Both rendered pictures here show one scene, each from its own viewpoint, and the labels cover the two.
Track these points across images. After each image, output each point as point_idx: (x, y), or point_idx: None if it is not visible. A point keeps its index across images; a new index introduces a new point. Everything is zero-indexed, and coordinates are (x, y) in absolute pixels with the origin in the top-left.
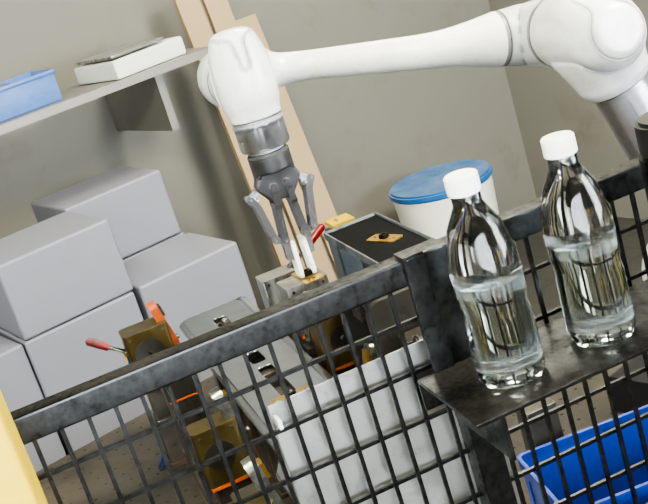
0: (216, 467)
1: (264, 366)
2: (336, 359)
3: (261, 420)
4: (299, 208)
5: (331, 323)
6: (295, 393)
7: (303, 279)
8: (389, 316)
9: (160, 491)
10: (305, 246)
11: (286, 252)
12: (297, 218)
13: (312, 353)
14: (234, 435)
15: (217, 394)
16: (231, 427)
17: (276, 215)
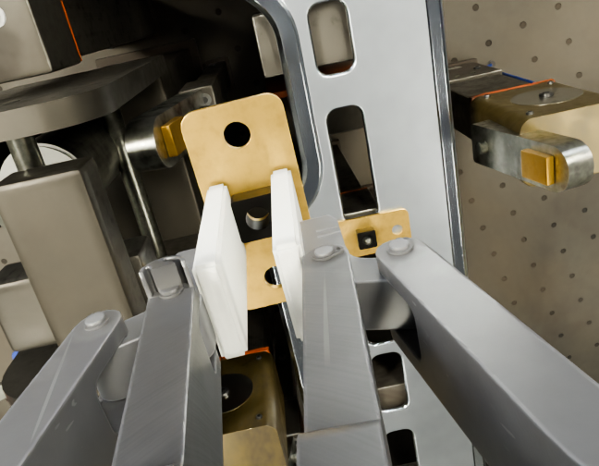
0: (553, 89)
1: (393, 409)
2: (251, 363)
3: (444, 174)
4: (133, 418)
5: (237, 418)
6: (359, 231)
7: (282, 160)
8: (39, 98)
9: None
10: (215, 238)
11: (338, 235)
12: (191, 361)
13: (292, 425)
14: (519, 110)
15: (573, 150)
16: (529, 111)
17: (374, 385)
